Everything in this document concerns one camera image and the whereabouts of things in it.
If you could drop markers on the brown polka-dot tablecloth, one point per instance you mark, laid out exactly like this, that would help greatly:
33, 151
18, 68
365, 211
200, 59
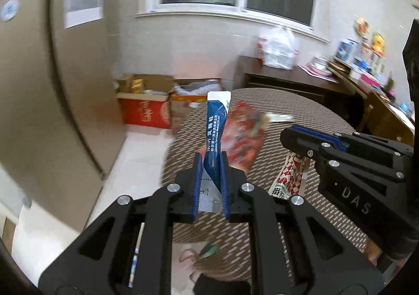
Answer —
311, 111

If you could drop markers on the red checkered sauce packet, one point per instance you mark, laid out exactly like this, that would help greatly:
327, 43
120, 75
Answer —
289, 180

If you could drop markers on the white plastic shopping bag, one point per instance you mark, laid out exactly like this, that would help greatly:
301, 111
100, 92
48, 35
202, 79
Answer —
278, 49

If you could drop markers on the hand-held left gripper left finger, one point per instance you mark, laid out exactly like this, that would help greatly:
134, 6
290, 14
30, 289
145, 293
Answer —
197, 190

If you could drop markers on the red printed paper bag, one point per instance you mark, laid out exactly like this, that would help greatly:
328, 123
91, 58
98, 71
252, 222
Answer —
245, 138

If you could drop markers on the red cardboard box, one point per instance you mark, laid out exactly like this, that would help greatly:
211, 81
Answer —
144, 111

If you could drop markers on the orange cartoon hand fan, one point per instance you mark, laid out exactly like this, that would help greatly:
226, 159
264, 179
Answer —
361, 25

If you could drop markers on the yellow carton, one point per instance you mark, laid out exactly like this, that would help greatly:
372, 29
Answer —
137, 85

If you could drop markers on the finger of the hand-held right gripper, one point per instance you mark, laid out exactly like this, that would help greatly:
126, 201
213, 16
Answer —
304, 143
370, 146

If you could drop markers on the pink papers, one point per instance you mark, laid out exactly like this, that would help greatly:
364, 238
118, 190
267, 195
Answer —
316, 74

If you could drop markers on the person's dark clothing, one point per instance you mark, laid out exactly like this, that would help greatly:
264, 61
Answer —
413, 69

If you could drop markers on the yellow duck plush toy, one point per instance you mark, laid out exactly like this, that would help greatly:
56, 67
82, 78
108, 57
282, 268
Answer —
378, 43

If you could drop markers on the wooden desk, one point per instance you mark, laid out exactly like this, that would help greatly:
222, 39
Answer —
386, 111

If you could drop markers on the silver foil sachet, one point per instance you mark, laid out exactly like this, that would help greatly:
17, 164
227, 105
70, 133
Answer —
281, 117

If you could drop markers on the row of books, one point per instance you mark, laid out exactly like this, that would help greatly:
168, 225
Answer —
360, 56

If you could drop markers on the plain white paper sheet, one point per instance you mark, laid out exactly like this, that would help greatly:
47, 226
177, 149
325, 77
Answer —
83, 7

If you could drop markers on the champagne double-door refrigerator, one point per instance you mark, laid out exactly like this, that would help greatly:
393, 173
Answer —
65, 85

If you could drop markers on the group of round fridge magnets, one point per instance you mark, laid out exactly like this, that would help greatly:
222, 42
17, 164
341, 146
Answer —
9, 10

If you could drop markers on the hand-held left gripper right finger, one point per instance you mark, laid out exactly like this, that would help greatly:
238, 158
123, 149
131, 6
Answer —
225, 190

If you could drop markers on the orange cardboard box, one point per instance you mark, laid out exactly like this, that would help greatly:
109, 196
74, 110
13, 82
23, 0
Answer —
180, 110

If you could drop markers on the blue white sachet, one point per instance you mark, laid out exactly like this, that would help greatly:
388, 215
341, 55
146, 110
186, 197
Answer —
216, 118

